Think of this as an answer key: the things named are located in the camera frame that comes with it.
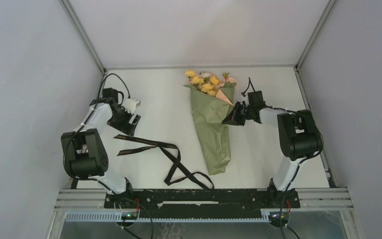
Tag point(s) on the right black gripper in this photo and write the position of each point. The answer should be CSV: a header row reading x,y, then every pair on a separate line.
x,y
233,117

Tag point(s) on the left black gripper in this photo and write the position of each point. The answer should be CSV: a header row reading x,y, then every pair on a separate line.
x,y
127,127

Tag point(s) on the yellow flower stem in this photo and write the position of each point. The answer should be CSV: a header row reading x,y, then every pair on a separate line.
x,y
210,89

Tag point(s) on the white pink flower stem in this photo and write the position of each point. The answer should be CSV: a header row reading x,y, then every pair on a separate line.
x,y
205,77

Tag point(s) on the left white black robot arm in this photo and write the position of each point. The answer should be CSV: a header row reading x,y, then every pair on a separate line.
x,y
84,155

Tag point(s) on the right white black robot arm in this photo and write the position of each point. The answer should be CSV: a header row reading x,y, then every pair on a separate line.
x,y
299,137

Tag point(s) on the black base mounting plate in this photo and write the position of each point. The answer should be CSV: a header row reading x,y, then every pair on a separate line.
x,y
216,203

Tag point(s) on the aluminium frame rail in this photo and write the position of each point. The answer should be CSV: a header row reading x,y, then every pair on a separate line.
x,y
303,199

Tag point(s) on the white slotted cable duct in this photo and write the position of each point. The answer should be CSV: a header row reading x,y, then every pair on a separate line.
x,y
261,216

